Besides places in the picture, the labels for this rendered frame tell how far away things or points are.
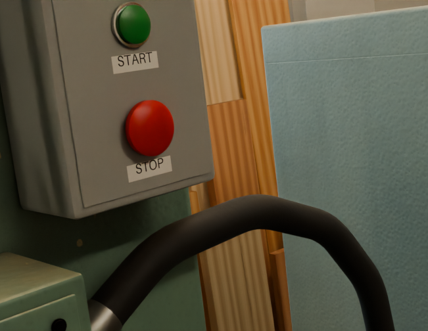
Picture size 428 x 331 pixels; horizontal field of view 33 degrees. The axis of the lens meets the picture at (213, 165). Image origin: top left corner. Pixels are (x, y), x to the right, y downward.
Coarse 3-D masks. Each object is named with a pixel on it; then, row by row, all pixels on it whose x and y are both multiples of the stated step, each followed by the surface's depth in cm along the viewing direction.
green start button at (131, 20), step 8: (120, 8) 38; (128, 8) 38; (136, 8) 38; (112, 16) 38; (120, 16) 38; (128, 16) 38; (136, 16) 38; (144, 16) 38; (112, 24) 38; (120, 24) 38; (128, 24) 38; (136, 24) 38; (144, 24) 38; (120, 32) 38; (128, 32) 38; (136, 32) 38; (144, 32) 39; (120, 40) 38; (128, 40) 38; (136, 40) 38; (144, 40) 39
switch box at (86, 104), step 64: (0, 0) 38; (64, 0) 36; (128, 0) 38; (192, 0) 42; (0, 64) 40; (64, 64) 36; (192, 64) 42; (64, 128) 37; (192, 128) 42; (64, 192) 37; (128, 192) 39
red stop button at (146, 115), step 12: (132, 108) 38; (144, 108) 38; (156, 108) 39; (132, 120) 38; (144, 120) 38; (156, 120) 39; (168, 120) 39; (132, 132) 38; (144, 132) 38; (156, 132) 39; (168, 132) 39; (132, 144) 38; (144, 144) 38; (156, 144) 39; (168, 144) 40
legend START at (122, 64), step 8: (112, 56) 38; (120, 56) 38; (128, 56) 39; (136, 56) 39; (144, 56) 39; (152, 56) 40; (112, 64) 38; (120, 64) 38; (128, 64) 39; (136, 64) 39; (144, 64) 39; (152, 64) 40; (120, 72) 38
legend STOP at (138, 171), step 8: (152, 160) 40; (160, 160) 40; (168, 160) 41; (128, 168) 39; (136, 168) 39; (144, 168) 40; (152, 168) 40; (160, 168) 40; (168, 168) 41; (128, 176) 39; (136, 176) 39; (144, 176) 40; (152, 176) 40
